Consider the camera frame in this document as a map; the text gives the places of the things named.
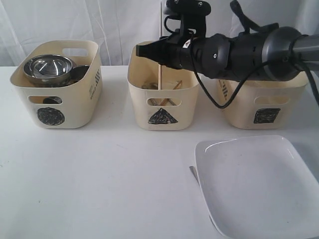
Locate cream bin with triangle mark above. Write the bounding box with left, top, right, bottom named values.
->
left=127, top=48, right=199, bottom=130

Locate black cable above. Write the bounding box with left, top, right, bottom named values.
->
left=164, top=0, right=319, bottom=109

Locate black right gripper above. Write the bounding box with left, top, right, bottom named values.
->
left=136, top=34, right=231, bottom=79

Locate stainless steel bowl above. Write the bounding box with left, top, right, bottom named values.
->
left=22, top=54, right=75, bottom=87

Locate long steel spoon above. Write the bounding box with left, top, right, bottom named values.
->
left=142, top=81, right=182, bottom=106

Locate steel fork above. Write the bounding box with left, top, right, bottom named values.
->
left=189, top=166, right=214, bottom=225

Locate steel mug with handle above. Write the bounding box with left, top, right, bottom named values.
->
left=69, top=65, right=90, bottom=85

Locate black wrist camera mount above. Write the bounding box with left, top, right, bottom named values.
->
left=162, top=0, right=211, bottom=37

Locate cream bin with circle mark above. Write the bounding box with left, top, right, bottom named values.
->
left=10, top=40, right=103, bottom=129

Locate white backdrop curtain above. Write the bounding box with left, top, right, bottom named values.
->
left=0, top=0, right=319, bottom=66

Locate white square plate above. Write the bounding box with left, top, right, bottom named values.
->
left=194, top=135, right=319, bottom=239

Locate cream bin with square mark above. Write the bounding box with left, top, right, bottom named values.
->
left=215, top=38, right=310, bottom=130

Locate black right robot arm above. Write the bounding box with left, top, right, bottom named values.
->
left=136, top=27, right=319, bottom=82

